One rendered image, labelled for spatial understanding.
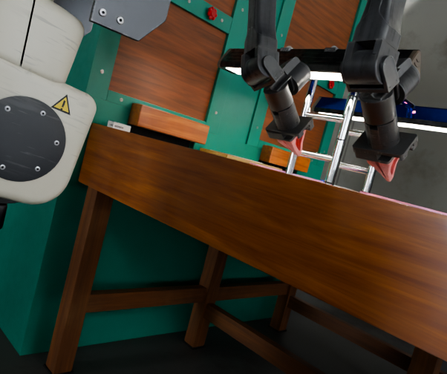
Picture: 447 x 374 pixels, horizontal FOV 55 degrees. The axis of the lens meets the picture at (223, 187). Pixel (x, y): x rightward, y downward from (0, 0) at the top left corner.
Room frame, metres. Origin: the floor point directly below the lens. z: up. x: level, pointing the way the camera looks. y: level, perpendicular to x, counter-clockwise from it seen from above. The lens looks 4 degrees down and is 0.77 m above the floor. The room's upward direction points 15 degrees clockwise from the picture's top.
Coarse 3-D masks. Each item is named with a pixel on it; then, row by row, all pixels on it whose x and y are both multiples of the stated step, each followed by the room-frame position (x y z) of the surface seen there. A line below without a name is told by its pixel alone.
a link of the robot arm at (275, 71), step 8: (264, 56) 0.94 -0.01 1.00; (272, 56) 0.95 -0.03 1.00; (264, 64) 0.93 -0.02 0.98; (272, 64) 0.94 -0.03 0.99; (288, 64) 1.00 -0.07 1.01; (296, 64) 1.01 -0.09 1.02; (304, 64) 1.01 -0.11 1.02; (272, 72) 0.94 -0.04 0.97; (280, 72) 0.95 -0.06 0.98; (288, 72) 0.99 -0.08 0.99; (296, 72) 1.00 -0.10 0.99; (304, 72) 1.01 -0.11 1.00; (272, 80) 0.95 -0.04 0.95; (296, 80) 0.99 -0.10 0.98; (304, 80) 1.01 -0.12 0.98; (256, 88) 1.00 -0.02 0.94; (296, 88) 1.00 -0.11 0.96
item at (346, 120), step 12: (288, 48) 1.24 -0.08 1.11; (324, 48) 1.16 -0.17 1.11; (336, 48) 1.14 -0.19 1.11; (312, 84) 1.36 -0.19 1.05; (312, 96) 1.36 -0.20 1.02; (348, 96) 1.28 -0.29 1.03; (348, 108) 1.26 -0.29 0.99; (324, 120) 1.32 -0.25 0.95; (336, 120) 1.28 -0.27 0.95; (348, 120) 1.26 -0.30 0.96; (348, 132) 1.26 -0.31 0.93; (336, 144) 1.26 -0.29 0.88; (312, 156) 1.32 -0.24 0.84; (324, 156) 1.29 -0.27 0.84; (336, 156) 1.26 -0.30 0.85; (288, 168) 1.36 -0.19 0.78; (336, 168) 1.26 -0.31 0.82
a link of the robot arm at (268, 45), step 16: (256, 0) 0.97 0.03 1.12; (272, 0) 0.99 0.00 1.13; (256, 16) 0.96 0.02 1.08; (272, 16) 0.98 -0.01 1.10; (256, 32) 0.95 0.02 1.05; (272, 32) 0.97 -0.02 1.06; (256, 48) 0.94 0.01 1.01; (272, 48) 0.96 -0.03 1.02; (256, 64) 0.93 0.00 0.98; (256, 80) 0.97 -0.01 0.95
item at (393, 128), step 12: (396, 120) 0.77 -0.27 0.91; (372, 132) 0.79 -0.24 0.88; (384, 132) 0.77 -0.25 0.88; (396, 132) 0.78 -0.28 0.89; (360, 144) 0.83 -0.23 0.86; (372, 144) 0.80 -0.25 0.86; (384, 144) 0.79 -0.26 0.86; (396, 144) 0.80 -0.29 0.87; (408, 144) 0.79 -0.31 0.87; (396, 156) 0.78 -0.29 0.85
